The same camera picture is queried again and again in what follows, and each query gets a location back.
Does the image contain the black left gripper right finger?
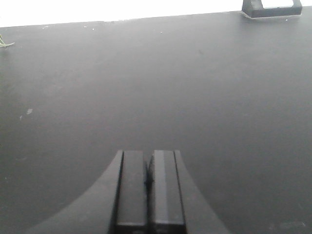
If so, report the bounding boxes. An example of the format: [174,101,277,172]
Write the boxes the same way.
[149,150,229,234]

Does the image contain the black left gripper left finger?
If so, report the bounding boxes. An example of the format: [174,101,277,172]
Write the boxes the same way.
[27,150,148,234]

